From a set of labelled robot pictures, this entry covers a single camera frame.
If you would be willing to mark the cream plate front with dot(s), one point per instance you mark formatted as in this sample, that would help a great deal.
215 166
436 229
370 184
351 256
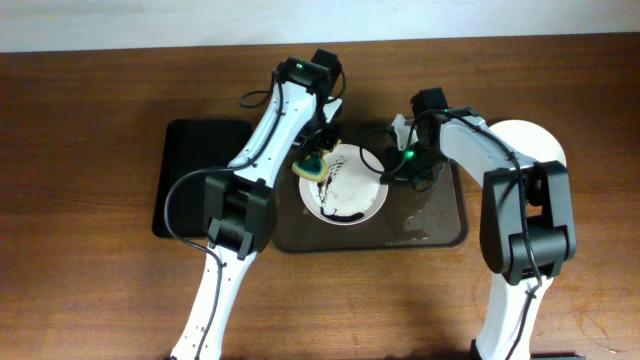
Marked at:
530 139

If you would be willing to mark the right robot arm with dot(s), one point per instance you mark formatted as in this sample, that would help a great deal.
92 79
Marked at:
527 229

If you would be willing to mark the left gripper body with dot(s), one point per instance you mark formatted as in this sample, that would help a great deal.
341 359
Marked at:
320 145

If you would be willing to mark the yellow green sponge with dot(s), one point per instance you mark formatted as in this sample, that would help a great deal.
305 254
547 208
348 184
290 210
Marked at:
313 167

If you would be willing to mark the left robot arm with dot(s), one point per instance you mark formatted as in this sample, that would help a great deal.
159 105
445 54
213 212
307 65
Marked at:
239 199

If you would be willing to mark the black small tray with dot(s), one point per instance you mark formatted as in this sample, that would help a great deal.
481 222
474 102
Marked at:
193 144

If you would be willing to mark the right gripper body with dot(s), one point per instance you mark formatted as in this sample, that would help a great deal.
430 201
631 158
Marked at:
395 163

